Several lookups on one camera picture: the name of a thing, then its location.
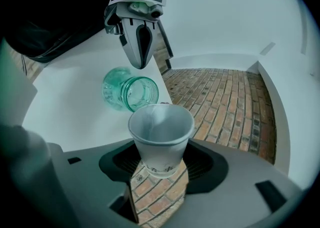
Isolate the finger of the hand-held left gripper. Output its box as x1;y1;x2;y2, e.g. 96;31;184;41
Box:
141;20;160;70
121;19;143;70

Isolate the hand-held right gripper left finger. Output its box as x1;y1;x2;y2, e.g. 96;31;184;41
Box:
48;140;143;228

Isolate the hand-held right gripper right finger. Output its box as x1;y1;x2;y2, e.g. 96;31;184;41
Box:
162;138;306;228

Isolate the green glass jar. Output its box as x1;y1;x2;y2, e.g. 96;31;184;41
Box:
101;66;160;113

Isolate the small metal bowl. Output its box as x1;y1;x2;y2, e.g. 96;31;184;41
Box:
127;103;196;179

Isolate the white table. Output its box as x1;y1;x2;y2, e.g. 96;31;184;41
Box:
21;28;174;153

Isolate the person's black shirt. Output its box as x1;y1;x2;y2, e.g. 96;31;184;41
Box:
0;0;123;64

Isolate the grey wall plate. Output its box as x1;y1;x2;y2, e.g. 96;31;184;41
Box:
259;42;277;56

